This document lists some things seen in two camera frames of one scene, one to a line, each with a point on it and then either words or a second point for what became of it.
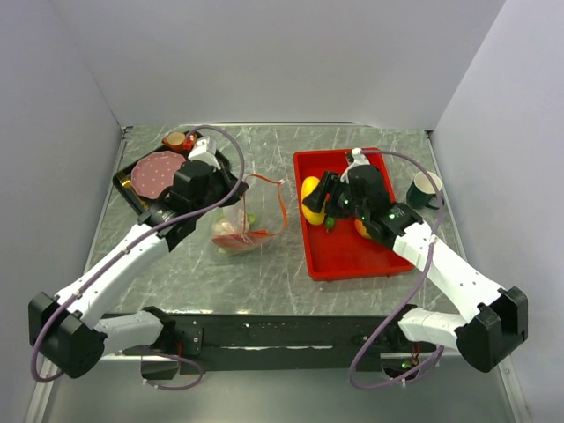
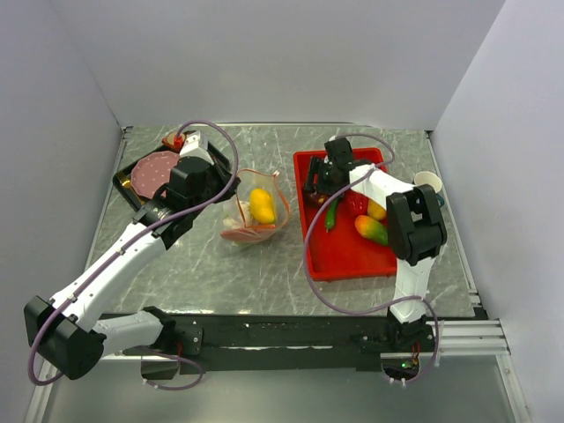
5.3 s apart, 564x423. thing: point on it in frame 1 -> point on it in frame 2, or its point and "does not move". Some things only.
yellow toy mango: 310,215 -> 262,205
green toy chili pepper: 330,222 does not move
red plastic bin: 342,252 does not move
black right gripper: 315,198 -> 316,167
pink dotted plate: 152,174 does not move
